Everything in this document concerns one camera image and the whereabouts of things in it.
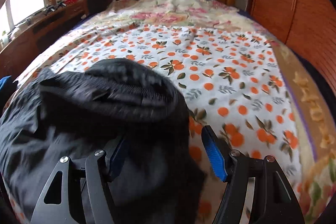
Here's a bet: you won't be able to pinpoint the wooden louvered wardrobe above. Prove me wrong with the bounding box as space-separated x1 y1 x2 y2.
247 0 335 90

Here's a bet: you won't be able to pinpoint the wooden desk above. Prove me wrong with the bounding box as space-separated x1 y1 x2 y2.
0 0 84 78

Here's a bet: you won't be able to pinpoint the folded blue garment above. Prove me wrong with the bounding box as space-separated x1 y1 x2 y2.
0 76 13 93

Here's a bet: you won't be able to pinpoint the red bowl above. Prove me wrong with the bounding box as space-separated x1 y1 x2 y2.
64 0 78 6

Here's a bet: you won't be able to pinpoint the floral beige blanket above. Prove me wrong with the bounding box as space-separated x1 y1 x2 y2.
105 0 335 223

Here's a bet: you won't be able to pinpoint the black trousers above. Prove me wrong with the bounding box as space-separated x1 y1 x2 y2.
1 59 205 223

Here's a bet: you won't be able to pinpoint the orange print white bedsheet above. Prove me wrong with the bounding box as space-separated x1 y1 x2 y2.
18 21 302 223

